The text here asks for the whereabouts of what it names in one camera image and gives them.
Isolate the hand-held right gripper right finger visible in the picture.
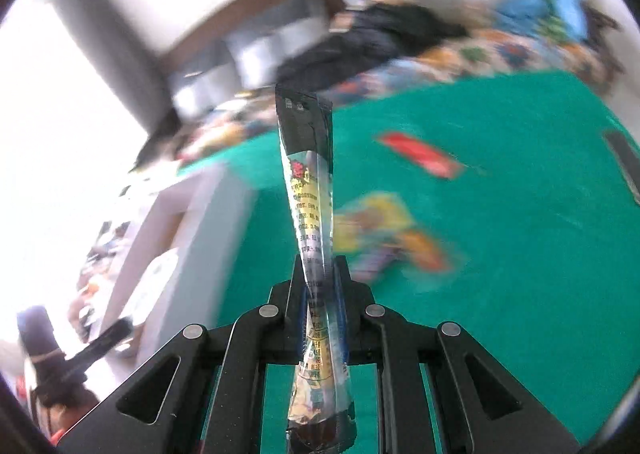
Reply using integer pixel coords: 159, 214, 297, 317
334, 255, 581, 454

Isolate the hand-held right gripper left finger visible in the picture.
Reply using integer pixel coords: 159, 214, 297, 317
57, 255, 307, 454

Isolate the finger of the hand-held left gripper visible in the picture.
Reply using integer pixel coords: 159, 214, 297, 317
65, 319, 135, 370

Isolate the white storage box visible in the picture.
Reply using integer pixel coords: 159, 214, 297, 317
75, 167, 256, 360

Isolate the long dark snack packet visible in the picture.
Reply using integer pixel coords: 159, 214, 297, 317
275, 83, 358, 452

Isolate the yellow cake packet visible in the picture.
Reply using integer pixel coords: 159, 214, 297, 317
332, 191, 416, 255

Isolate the orange snack packet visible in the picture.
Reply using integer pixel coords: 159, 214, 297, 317
395, 229, 451, 275

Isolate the red snack packet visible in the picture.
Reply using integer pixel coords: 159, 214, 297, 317
375, 131, 463, 180

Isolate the dark cloth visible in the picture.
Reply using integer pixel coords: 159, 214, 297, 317
130, 109, 186, 170

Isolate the black puffer jacket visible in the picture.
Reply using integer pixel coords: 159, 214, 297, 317
275, 2, 468, 90

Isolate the patterned bedspread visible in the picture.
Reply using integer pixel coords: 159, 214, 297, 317
175, 29, 626, 170

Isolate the grey curtain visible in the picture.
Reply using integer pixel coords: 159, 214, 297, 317
42, 0, 176, 135

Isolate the dark screen smartphone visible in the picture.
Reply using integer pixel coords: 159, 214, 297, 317
602, 130, 640, 205

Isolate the blue cloth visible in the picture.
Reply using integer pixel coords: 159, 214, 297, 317
492, 0, 588, 42

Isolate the dark brown bag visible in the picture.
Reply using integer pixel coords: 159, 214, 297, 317
585, 4, 626, 95

